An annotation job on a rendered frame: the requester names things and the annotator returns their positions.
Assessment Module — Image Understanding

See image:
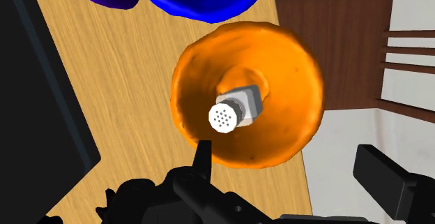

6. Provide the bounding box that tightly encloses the brown wooden chair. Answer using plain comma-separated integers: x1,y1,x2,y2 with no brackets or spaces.
273,0,435,124

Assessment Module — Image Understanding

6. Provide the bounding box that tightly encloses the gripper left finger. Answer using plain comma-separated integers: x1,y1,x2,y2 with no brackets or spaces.
96,140,273,224

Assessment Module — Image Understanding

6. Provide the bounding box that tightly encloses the orange bowl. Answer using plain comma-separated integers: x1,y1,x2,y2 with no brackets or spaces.
169,21,326,170

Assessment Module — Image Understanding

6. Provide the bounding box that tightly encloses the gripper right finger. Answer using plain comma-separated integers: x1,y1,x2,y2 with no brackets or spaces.
352,144,435,224

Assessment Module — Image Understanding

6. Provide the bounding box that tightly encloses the white salt shaker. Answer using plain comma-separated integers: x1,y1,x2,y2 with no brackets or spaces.
208,84,264,134

